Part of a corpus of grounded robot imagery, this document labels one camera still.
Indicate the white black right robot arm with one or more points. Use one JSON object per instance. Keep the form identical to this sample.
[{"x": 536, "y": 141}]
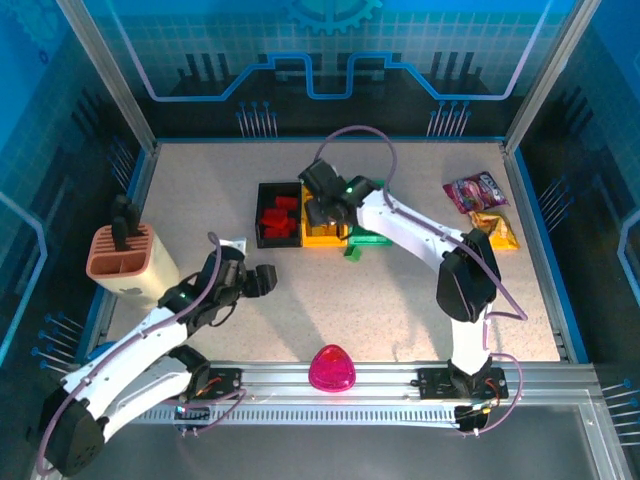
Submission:
[{"x": 400, "y": 220}]

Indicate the red lego brick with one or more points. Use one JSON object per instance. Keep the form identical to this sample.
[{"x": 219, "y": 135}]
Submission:
[
  {"x": 286, "y": 202},
  {"x": 274, "y": 233},
  {"x": 290, "y": 225},
  {"x": 272, "y": 218}
]

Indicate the yellow snack bag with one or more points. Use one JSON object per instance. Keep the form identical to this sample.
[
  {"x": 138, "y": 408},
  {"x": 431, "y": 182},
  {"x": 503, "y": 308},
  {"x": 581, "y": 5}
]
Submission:
[{"x": 505, "y": 235}]

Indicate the aluminium frame post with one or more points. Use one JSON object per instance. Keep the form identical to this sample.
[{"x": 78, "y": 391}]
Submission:
[
  {"x": 548, "y": 75},
  {"x": 111, "y": 75}
]

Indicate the black plastic container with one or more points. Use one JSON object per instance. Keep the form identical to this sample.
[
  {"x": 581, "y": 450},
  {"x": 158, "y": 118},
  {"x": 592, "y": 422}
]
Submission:
[{"x": 265, "y": 192}]

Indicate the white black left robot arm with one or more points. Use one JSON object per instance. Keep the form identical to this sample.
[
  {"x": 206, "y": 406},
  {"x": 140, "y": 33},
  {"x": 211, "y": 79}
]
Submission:
[{"x": 130, "y": 345}]

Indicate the cream knife block terracotta top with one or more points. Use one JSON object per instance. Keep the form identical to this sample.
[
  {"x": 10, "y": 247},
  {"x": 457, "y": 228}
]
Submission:
[{"x": 160, "y": 270}]

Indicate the yellow plastic container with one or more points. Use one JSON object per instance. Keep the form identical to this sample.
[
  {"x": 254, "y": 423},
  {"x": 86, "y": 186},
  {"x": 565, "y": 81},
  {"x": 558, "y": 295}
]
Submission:
[{"x": 325, "y": 242}]

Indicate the aluminium front frame rail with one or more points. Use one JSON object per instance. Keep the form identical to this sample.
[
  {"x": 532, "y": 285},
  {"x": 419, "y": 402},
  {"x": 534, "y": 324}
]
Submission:
[{"x": 385, "y": 375}]

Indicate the purple candy bag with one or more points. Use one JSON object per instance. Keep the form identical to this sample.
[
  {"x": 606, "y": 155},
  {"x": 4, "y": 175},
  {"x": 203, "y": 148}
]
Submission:
[{"x": 475, "y": 192}]

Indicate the aluminium side frame rail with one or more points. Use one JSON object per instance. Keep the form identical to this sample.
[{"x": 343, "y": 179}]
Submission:
[
  {"x": 143, "y": 185},
  {"x": 537, "y": 250}
]

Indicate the magenta plastic dome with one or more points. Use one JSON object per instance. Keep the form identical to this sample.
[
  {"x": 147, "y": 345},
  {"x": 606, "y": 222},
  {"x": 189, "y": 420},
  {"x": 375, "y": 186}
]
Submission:
[{"x": 332, "y": 370}]

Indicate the blue plastic dome green spot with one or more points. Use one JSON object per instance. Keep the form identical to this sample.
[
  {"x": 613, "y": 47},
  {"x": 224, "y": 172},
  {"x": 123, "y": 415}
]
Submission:
[{"x": 102, "y": 350}]

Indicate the small electronics board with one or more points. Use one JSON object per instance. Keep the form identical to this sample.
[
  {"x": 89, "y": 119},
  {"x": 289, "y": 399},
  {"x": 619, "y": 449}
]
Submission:
[{"x": 192, "y": 414}]

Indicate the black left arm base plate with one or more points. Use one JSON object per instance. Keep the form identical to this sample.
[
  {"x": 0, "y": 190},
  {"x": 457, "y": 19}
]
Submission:
[{"x": 227, "y": 382}]

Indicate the green lego brick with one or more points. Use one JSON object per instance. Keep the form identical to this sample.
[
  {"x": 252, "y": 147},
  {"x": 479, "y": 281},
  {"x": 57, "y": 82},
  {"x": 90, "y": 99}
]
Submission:
[{"x": 354, "y": 253}]

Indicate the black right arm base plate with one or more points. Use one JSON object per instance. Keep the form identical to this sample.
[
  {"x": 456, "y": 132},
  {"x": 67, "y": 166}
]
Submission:
[{"x": 435, "y": 382}]

